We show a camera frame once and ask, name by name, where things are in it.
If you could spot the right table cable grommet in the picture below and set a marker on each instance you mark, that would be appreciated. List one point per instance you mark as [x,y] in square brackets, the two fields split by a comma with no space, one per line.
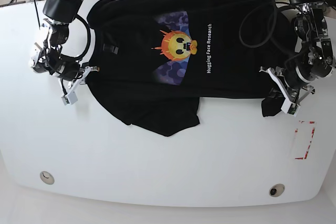
[277,190]

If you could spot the black printed t-shirt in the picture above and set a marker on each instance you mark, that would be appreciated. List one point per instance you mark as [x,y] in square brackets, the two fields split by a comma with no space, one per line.
[157,58]

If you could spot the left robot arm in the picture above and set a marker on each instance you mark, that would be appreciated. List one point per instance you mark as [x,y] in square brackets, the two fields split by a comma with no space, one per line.
[314,60]

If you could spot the red tape rectangle marking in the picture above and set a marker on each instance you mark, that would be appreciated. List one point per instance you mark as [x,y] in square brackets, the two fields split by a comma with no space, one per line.
[302,141]

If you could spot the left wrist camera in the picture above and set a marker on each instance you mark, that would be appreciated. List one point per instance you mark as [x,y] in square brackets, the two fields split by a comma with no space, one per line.
[290,108]

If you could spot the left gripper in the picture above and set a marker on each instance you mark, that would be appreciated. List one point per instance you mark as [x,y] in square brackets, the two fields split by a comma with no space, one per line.
[293,88]

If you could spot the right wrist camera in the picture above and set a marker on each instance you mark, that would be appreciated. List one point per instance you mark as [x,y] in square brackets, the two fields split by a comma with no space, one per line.
[70,98]

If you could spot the left table cable grommet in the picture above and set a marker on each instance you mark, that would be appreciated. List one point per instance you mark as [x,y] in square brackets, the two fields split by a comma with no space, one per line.
[47,178]

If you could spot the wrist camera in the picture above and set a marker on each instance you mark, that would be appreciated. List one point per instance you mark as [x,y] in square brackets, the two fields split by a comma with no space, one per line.
[290,108]
[70,98]

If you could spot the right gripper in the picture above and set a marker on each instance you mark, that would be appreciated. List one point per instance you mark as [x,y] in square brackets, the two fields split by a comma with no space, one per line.
[73,77]

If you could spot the table cable grommet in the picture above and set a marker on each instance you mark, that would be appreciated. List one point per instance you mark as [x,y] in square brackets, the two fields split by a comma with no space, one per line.
[47,178]
[277,190]

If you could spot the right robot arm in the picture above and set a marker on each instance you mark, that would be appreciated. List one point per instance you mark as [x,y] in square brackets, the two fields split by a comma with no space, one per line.
[47,53]

